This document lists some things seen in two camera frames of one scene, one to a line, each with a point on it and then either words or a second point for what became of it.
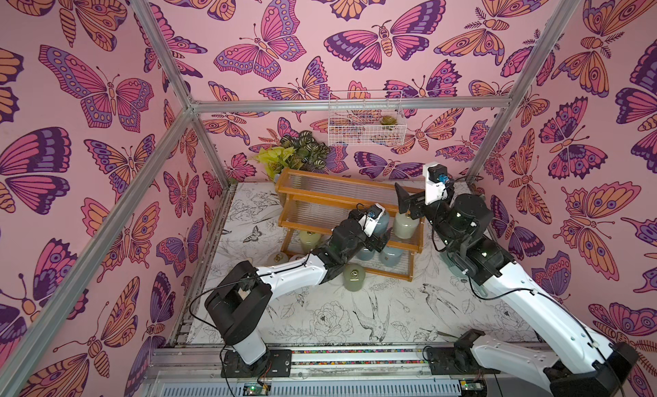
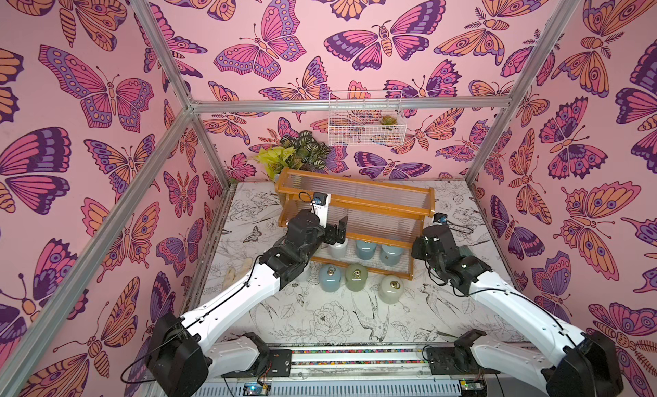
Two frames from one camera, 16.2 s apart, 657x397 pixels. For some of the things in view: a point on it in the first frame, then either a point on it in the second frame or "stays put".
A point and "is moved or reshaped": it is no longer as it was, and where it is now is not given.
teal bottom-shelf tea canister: [364, 254] stays put
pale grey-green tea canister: [404, 226] -> [391, 288]
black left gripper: [373, 244] -> [339, 237]
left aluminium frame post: [145, 13] stays put
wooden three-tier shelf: [311, 204] stays put
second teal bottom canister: [391, 257] stays put
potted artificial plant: [301, 151] stays put
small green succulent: [388, 120] stays put
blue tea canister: [382, 224] is moved or reshaped
